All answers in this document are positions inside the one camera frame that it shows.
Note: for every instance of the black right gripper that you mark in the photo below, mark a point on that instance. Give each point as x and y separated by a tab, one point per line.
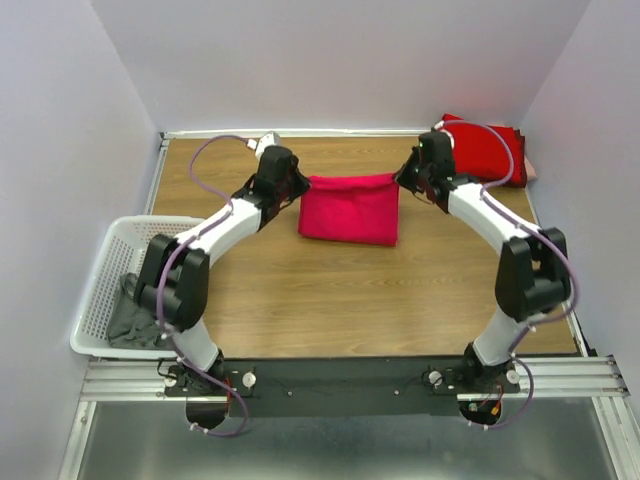
402	177

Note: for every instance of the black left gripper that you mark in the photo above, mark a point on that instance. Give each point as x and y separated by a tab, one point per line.
302	183

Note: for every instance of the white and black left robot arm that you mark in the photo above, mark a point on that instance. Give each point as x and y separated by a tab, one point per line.
173	283

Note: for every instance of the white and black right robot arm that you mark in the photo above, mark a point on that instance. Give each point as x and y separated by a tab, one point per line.
532	278

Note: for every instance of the folded light pink t shirt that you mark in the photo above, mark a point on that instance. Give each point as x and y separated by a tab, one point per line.
530	170

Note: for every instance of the white plastic laundry basket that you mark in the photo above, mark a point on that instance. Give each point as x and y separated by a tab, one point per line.
122	251

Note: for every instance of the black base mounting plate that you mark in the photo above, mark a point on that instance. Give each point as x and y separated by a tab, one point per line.
344	386

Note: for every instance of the grey t shirt in basket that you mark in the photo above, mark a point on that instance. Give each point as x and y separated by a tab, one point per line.
130	326

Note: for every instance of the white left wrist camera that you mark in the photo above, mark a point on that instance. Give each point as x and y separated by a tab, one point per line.
258	146

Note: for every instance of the aluminium frame rail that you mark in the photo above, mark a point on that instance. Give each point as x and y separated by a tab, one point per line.
542	377

